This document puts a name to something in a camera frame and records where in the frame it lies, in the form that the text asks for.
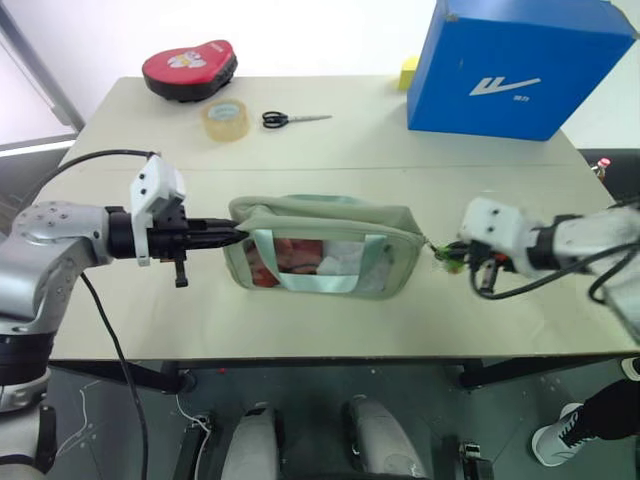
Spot grey window frame post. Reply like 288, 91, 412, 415
0, 0, 87, 135

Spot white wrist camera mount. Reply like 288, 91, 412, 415
458, 196, 540, 277
129, 155, 188, 267

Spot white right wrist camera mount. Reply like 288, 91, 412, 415
458, 196, 540, 277

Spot yellow block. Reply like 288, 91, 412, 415
398, 56, 421, 92

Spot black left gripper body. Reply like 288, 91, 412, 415
148, 198, 212, 290

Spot thin white floor cable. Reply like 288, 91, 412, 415
174, 391, 212, 437

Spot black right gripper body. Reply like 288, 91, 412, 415
463, 240, 516, 297

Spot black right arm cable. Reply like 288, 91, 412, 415
469, 243, 640, 304

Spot clear packing tape roll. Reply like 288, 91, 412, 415
201, 97, 251, 144

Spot red boxing pad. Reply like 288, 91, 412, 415
141, 38, 239, 104

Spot red capped bottle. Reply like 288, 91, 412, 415
591, 156, 614, 185

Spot black table frame bar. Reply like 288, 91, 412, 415
456, 356, 640, 390
47, 359, 197, 395

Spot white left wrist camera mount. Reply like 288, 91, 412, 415
129, 155, 188, 267

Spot green zip pouch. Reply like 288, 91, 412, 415
221, 194, 427, 304

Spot blue cardboard box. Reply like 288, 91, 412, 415
405, 0, 638, 143

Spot grey rounded robot foot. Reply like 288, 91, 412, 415
341, 393, 427, 480
228, 401, 282, 480

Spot black handled scissors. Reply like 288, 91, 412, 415
261, 110, 334, 131

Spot black trouser leg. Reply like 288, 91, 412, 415
568, 377, 640, 447

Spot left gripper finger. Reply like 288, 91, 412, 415
199, 217, 250, 236
199, 231, 250, 250

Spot green plush keychain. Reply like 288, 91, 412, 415
427, 240, 465, 276

